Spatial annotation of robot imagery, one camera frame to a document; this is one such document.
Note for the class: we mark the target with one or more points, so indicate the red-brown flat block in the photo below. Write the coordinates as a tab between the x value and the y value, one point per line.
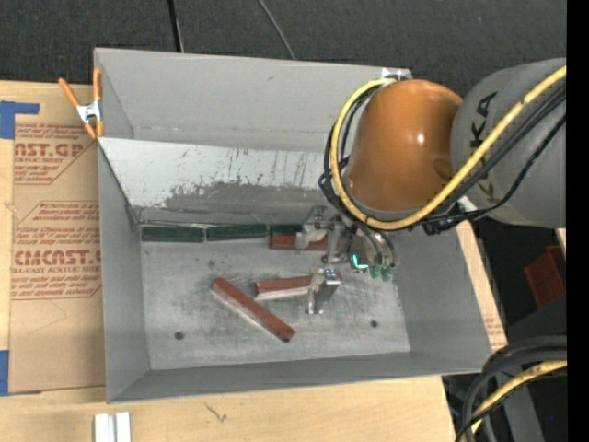
283	242
253	309
283	287

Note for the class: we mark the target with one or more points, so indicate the brown cardboard board, red print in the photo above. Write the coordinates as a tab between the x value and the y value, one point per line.
55	339

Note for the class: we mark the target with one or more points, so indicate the grey metal bin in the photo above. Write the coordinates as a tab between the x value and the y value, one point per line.
193	320

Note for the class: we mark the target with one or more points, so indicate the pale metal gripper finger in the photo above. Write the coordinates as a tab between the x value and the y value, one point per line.
322	293
309	236

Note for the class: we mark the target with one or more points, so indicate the dark green flat block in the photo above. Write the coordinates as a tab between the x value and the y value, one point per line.
237	232
286	229
172	234

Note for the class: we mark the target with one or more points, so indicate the black cylinder on white bracket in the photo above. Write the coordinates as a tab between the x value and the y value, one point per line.
441	226

